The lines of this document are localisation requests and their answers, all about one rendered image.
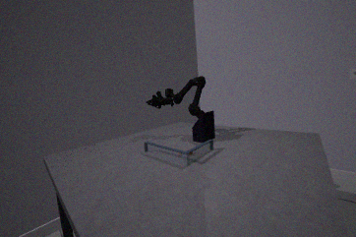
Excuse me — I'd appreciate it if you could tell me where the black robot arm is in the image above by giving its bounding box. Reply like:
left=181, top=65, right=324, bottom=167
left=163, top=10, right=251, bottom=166
left=165, top=76, right=206, bottom=119

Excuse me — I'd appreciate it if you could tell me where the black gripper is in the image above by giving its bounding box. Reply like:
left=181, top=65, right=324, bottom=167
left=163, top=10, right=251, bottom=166
left=146, top=95, right=166, bottom=109

